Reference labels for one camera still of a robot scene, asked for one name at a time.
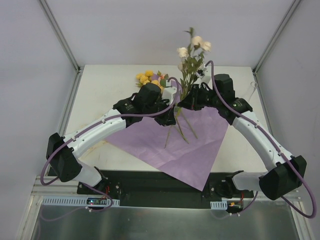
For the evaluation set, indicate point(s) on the clear glass vase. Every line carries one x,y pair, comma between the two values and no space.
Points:
254,86

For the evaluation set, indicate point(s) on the yellow and pink flower bunch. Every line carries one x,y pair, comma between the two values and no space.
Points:
149,76

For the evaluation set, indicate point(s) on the aluminium frame post left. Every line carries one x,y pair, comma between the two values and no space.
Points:
59,34

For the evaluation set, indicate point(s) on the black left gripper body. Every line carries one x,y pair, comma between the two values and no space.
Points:
167,116

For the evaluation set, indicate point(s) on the pink and purple wrapping paper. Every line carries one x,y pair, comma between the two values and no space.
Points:
163,148

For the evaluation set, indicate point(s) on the white slotted cable duct right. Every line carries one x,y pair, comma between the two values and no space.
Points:
223,204

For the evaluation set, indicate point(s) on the pink peony stem spray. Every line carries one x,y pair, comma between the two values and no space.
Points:
184,126

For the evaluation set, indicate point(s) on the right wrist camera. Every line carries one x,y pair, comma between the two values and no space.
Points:
202,75

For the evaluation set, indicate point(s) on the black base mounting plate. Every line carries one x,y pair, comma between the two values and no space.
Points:
159,190

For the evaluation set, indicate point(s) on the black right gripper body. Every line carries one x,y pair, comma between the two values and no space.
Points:
191,100

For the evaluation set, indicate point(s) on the white slotted cable duct left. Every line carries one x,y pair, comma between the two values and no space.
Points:
79,201

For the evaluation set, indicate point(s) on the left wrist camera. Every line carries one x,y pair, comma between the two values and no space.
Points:
169,94

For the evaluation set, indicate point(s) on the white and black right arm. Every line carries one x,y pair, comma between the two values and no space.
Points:
284,172

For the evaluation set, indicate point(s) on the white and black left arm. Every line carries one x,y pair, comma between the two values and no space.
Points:
64,152

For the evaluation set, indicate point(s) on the cream rose stem spray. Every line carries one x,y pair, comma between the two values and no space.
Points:
191,65

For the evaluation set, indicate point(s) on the white slotted cable duct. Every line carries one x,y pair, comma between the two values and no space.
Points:
223,204
79,201

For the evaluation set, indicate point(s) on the aluminium front rail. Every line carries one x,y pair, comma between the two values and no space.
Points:
59,188

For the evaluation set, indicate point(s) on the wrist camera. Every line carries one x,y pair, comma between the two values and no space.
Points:
202,75
169,94

